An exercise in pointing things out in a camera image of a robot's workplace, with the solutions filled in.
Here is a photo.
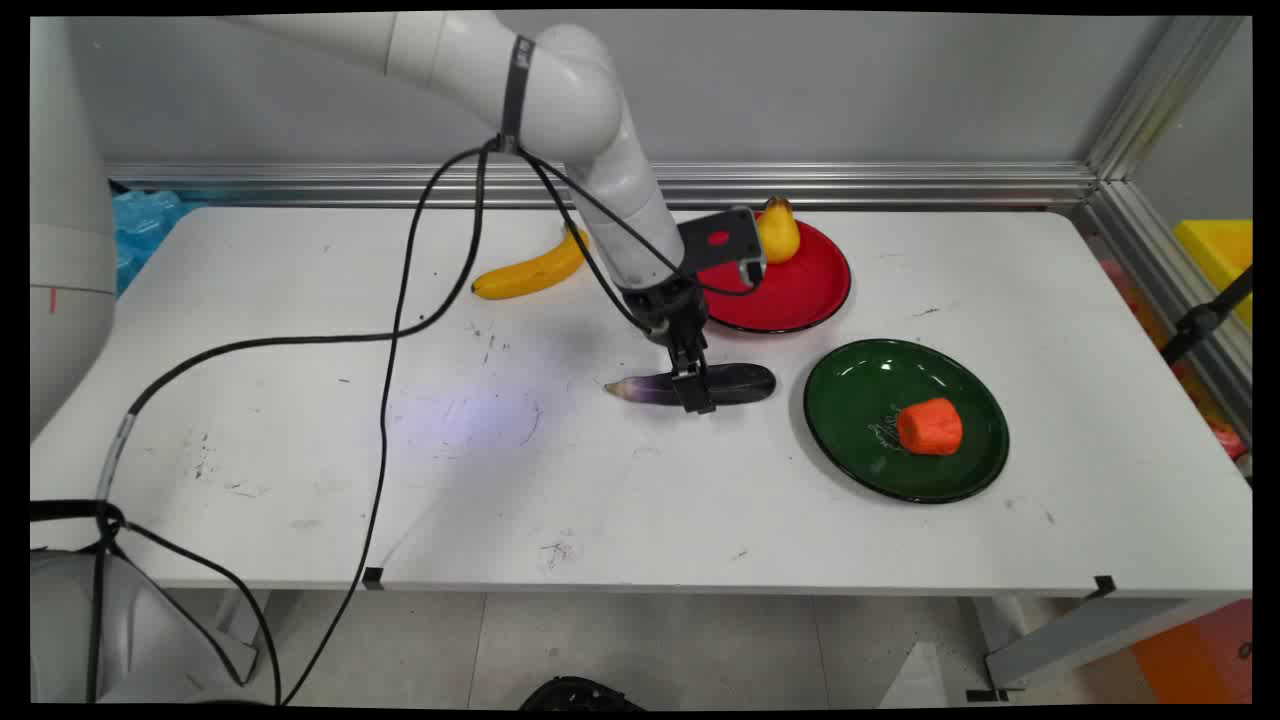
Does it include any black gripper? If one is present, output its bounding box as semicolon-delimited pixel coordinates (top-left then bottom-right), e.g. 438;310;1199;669
622;275;718;415

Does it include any purple eggplant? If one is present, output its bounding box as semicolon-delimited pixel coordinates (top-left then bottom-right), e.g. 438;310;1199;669
604;362;778;407

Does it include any orange carrot piece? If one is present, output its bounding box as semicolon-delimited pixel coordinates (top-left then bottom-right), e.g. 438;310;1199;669
896;397;965;458

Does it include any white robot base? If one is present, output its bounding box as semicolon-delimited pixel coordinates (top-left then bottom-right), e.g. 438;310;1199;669
30;548;263;706

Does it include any red plate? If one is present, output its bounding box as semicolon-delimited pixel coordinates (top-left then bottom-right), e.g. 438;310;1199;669
695;214;853;335

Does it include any green plate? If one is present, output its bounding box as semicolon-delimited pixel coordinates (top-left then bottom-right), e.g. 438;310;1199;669
803;338;1011;504

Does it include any yellow pear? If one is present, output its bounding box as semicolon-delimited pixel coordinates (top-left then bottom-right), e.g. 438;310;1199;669
755;196;803;266

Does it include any yellow banana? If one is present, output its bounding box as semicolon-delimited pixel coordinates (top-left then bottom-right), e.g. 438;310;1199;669
471;226;592;301

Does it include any black object on floor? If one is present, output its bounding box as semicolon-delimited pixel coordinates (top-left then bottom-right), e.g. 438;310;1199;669
518;676;647;711

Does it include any grey table leg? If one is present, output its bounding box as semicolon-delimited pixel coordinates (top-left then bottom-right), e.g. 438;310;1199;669
975;595;1237;701

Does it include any yellow plastic bin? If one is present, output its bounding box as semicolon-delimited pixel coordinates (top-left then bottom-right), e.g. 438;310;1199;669
1173;218;1253;331

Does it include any blue plastic bag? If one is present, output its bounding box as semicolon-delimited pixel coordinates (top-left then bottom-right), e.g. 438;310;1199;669
110;190;207;297

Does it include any orange box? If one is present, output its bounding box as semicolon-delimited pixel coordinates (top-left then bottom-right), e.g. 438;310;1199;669
1130;600;1253;704

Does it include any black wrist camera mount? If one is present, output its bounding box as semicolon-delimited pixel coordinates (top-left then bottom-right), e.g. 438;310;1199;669
677;207;768;292

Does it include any long aluminium frame rail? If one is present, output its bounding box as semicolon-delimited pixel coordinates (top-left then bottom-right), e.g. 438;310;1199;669
105;161;1101;211

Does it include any thin black cable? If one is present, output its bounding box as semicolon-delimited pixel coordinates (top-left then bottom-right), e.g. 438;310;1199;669
280;145;496;706

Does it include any black cable strap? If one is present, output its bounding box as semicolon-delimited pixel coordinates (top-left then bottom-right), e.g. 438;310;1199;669
499;35;537;153

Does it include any black looped cable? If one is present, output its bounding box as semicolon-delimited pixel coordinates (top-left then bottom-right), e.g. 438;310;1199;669
110;520;284;706

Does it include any slanted aluminium frame rail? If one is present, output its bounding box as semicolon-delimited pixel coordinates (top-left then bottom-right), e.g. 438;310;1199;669
1070;15;1253;441

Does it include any black cable with grey label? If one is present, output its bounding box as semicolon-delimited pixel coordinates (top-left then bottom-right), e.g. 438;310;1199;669
30;140;501;706

